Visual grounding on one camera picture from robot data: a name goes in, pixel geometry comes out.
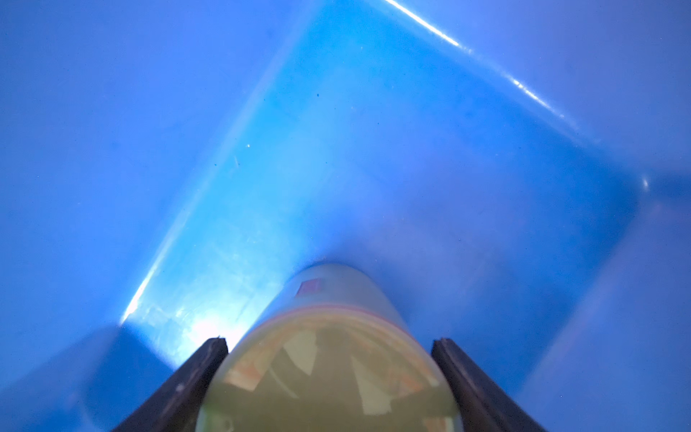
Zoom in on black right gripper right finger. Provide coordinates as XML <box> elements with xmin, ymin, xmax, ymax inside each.
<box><xmin>431</xmin><ymin>338</ymin><xmax>545</xmax><ymax>432</ymax></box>

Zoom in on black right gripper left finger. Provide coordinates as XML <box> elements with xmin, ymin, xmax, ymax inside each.
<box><xmin>114</xmin><ymin>338</ymin><xmax>229</xmax><ymax>431</ymax></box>

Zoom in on green tea canister back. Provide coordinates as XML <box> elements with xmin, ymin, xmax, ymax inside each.
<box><xmin>195</xmin><ymin>264</ymin><xmax>464</xmax><ymax>431</ymax></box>

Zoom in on blue plastic basket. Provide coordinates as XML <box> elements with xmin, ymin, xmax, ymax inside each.
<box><xmin>1</xmin><ymin>1</ymin><xmax>690</xmax><ymax>431</ymax></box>

